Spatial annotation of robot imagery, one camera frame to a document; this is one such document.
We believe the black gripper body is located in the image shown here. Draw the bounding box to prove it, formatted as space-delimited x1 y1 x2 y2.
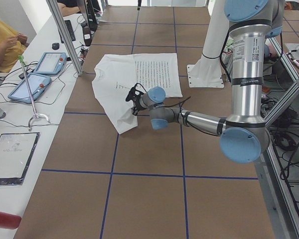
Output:
125 83 143 107

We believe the white long-sleeve printed shirt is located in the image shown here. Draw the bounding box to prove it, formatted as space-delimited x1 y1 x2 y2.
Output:
92 53 182 134

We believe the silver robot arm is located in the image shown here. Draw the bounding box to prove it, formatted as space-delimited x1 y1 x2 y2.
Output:
126 0 285 163

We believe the upper blue teach pendant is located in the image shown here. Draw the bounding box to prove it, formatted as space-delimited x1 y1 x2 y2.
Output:
33 52 67 76

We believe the blue teach pendant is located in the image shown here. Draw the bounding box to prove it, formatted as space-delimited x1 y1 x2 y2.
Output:
8 73 51 104
33 52 67 76

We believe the black computer mouse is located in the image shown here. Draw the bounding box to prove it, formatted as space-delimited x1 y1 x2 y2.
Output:
51 42 60 50

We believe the lower blue teach pendant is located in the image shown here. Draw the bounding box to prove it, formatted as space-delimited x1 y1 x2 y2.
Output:
8 73 51 104

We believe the black keyboard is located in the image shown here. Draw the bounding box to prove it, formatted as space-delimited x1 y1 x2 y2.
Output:
64 20 76 41

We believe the metal reacher stick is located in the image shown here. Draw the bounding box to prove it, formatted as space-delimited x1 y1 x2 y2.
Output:
18 55 50 131

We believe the person in yellow shirt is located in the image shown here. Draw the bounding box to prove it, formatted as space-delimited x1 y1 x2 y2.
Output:
0 20 28 73

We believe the red cylinder bottle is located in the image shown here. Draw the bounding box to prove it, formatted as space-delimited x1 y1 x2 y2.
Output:
0 211 21 230

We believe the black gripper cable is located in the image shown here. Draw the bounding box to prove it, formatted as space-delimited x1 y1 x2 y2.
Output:
136 83 192 125

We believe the white central pedestal column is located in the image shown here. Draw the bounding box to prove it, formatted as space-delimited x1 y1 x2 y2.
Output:
187 0 229 88

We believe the aluminium frame post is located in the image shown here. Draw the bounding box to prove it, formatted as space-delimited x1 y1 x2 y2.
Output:
46 0 83 76

